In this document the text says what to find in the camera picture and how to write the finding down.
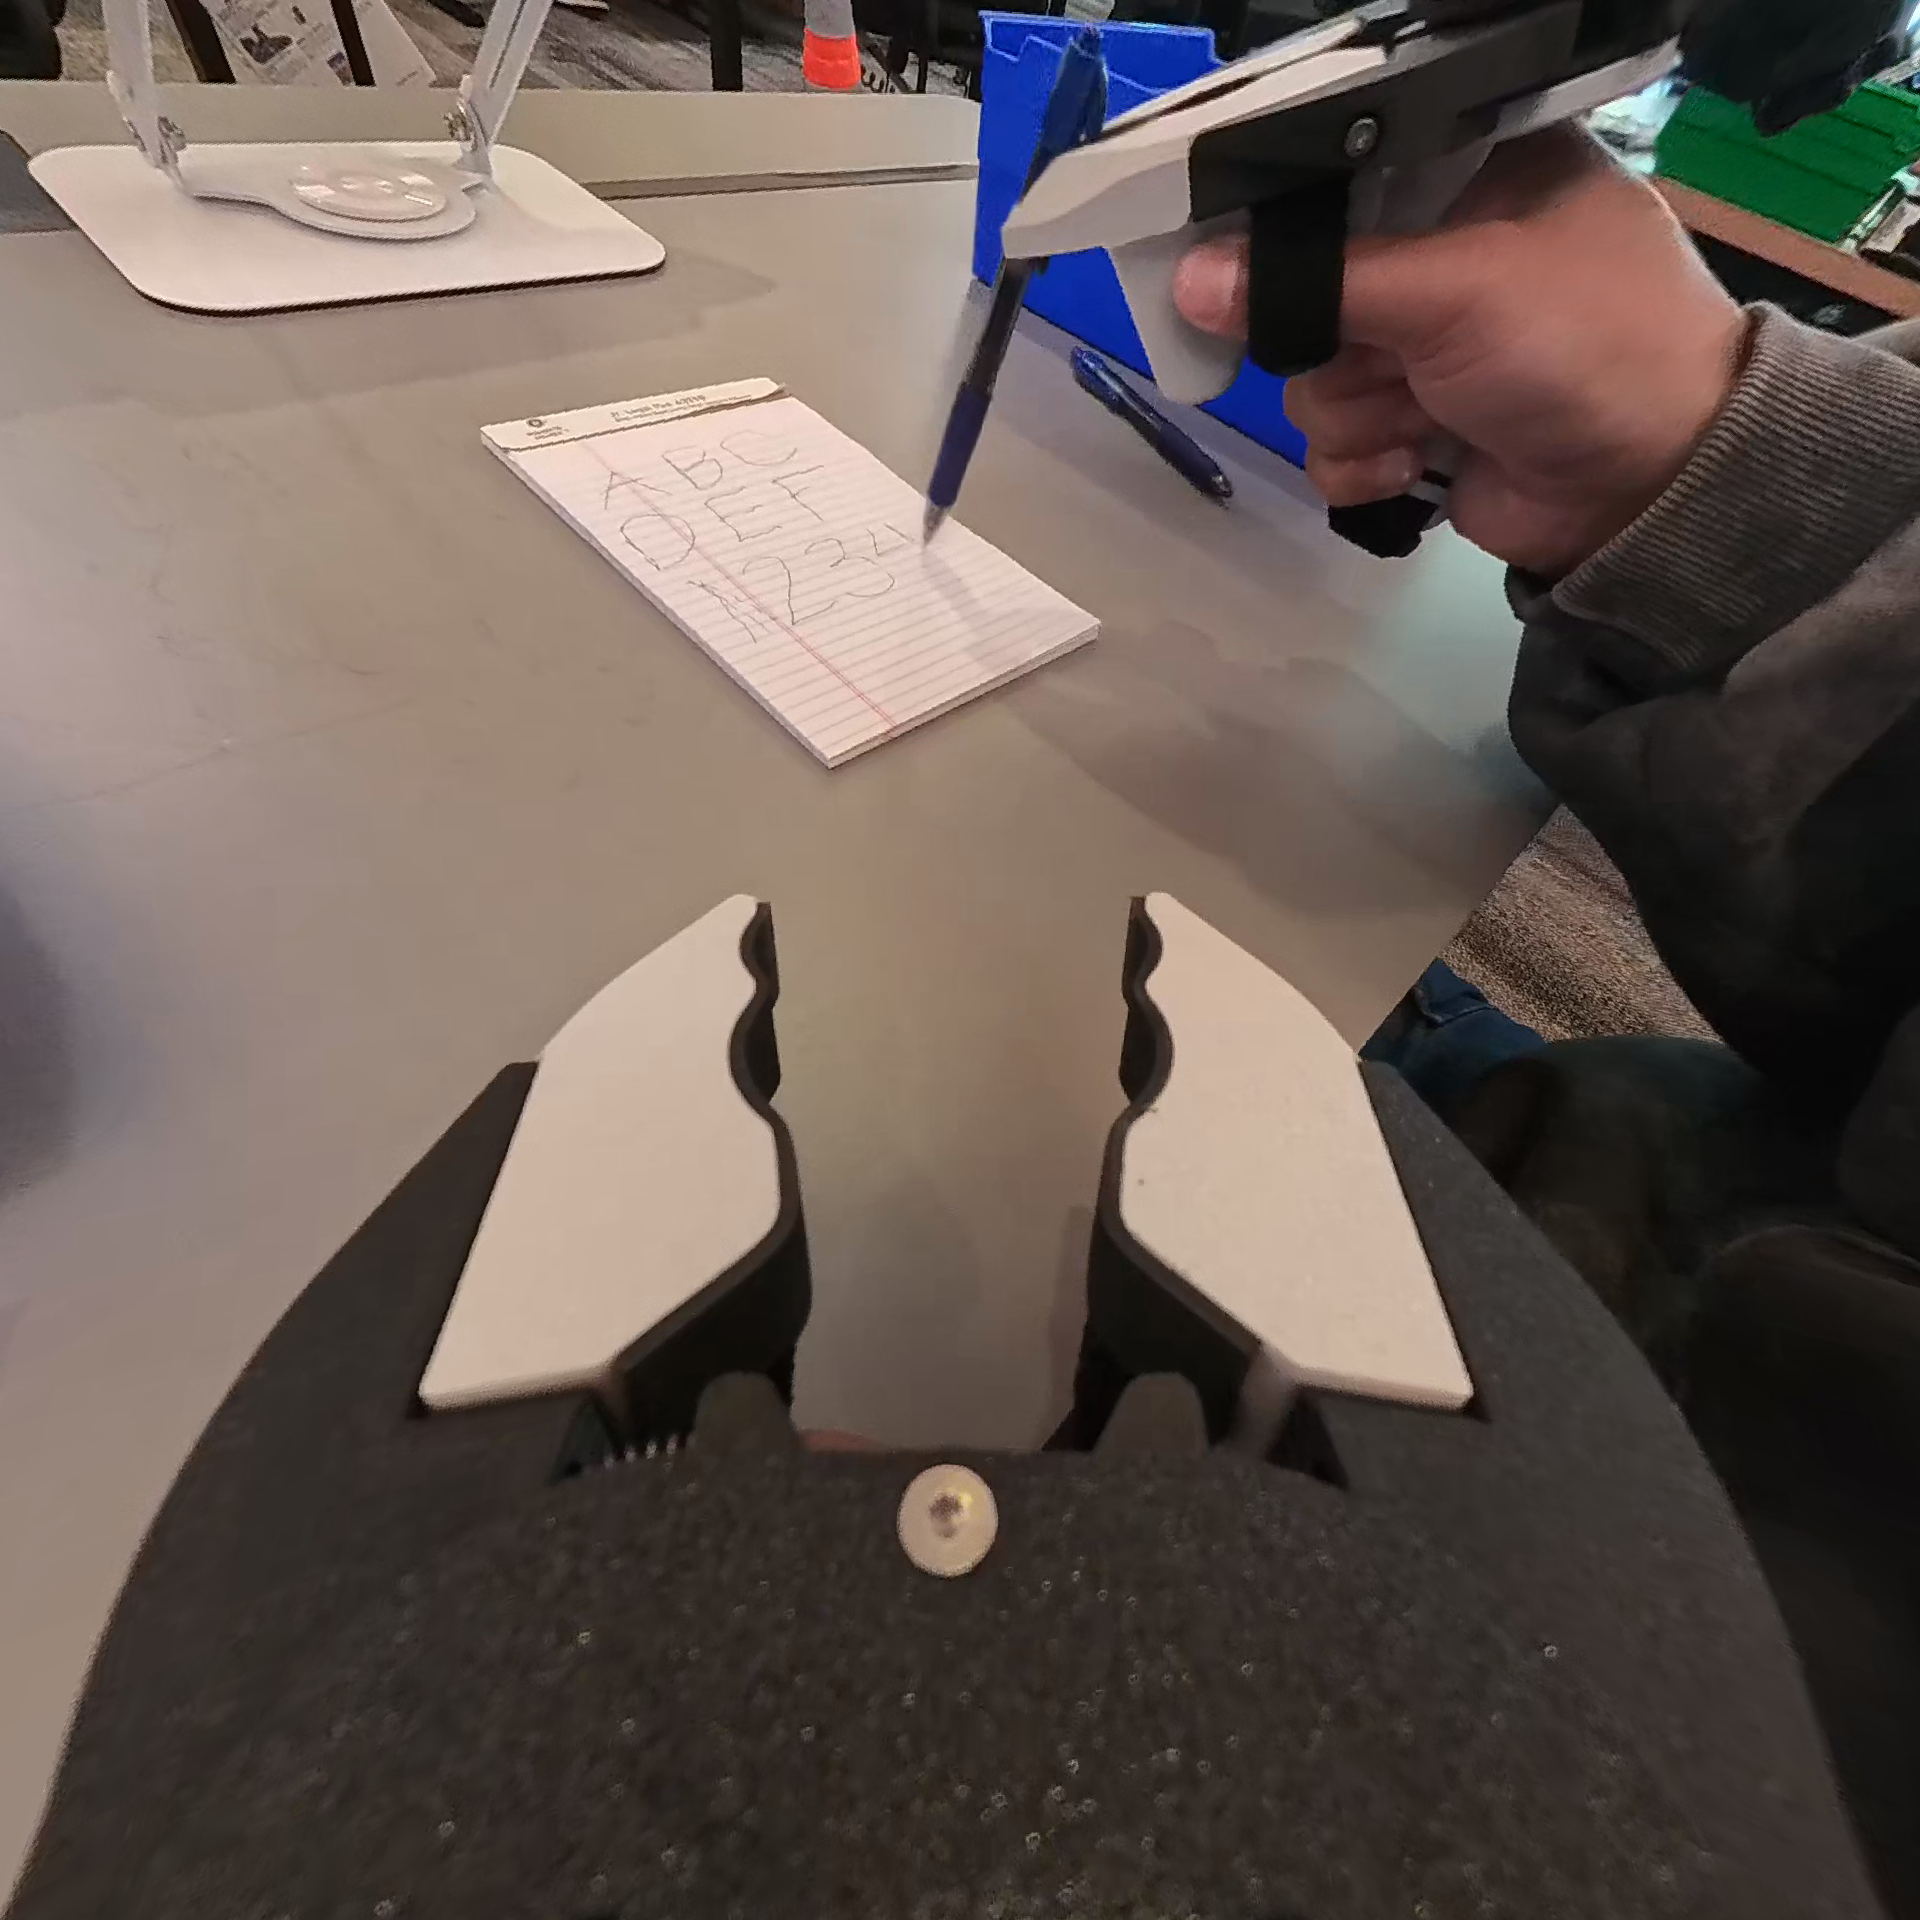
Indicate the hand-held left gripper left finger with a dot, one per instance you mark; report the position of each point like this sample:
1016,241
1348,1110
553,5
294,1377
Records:
630,1186

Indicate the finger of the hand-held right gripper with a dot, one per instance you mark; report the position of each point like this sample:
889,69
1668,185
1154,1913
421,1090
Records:
1276,68
1119,188

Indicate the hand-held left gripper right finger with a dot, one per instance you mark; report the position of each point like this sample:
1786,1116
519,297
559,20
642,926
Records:
1276,1186

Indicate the blue pen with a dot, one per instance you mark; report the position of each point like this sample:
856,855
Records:
974,405
1154,428

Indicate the white lined notepad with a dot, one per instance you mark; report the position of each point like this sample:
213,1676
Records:
809,601

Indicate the person's right forearm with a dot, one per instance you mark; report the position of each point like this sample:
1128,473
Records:
1740,675

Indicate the person's right hand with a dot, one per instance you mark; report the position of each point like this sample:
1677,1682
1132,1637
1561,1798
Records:
1530,347

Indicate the blue plastic bin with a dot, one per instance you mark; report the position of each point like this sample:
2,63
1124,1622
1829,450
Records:
1102,340

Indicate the person's leg in jeans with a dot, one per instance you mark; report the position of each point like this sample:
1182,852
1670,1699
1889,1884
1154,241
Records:
1448,1037

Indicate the orange traffic cone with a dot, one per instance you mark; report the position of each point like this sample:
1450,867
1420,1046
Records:
836,53

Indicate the green plastic crate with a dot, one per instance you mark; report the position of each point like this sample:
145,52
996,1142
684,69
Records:
1800,166

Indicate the brown wooden table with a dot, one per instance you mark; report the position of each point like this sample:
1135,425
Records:
1800,259

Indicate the printed newspaper sheet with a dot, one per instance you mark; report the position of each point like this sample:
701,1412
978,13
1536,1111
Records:
285,37

